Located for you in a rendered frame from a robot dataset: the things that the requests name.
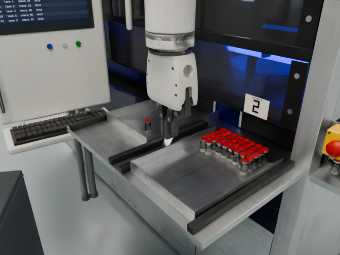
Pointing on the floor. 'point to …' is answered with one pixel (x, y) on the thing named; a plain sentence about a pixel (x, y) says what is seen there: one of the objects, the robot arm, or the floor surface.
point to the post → (311, 129)
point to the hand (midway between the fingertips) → (170, 127)
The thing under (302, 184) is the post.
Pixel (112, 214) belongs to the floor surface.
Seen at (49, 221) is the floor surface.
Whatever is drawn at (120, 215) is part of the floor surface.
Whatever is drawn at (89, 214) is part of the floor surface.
